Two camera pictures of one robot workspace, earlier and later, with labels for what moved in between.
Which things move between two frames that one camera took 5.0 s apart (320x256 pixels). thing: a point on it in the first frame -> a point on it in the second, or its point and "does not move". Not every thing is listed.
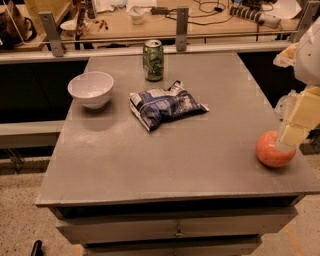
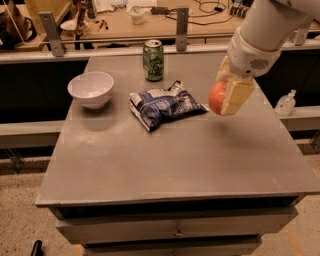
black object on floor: (37, 248) does not move
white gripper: (309, 55) -> (247, 59)
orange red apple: (270, 154) -> (216, 96)
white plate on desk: (70, 25) does not move
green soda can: (153, 60) does not move
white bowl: (92, 89) does not move
